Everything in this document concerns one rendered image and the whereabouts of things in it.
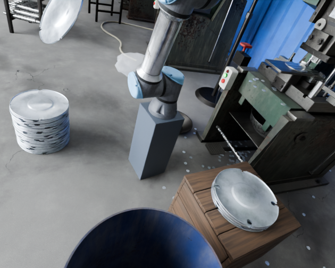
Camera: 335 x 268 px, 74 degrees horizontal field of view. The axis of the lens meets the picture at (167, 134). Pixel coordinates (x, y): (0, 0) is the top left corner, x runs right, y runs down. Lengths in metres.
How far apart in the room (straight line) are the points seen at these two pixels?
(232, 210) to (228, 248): 0.14
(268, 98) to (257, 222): 0.70
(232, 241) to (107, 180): 0.77
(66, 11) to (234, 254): 1.14
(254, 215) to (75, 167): 0.99
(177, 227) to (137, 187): 0.62
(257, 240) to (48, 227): 0.91
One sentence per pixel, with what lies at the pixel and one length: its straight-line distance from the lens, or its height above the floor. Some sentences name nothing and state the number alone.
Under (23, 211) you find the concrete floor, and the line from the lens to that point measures 1.31.
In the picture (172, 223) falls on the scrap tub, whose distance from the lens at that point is 0.78.
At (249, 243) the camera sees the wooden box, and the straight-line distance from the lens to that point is 0.98.
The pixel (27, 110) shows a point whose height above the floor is 0.26.
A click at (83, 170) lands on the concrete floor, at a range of 1.41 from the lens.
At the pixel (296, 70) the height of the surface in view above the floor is 0.78.
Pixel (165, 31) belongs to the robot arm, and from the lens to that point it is 0.83.
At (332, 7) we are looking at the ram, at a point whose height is 1.08.
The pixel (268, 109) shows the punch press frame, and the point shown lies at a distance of 1.39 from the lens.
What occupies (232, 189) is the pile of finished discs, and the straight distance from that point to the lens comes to 1.03.
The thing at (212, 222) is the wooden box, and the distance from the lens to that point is 0.95.
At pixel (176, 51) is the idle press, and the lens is 2.79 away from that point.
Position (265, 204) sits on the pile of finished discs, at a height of 0.39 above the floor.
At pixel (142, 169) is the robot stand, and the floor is 0.10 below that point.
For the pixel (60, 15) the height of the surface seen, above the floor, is 0.77.
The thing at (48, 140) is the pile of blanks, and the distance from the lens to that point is 1.44.
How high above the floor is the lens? 1.11
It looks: 39 degrees down
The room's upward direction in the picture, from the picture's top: 19 degrees clockwise
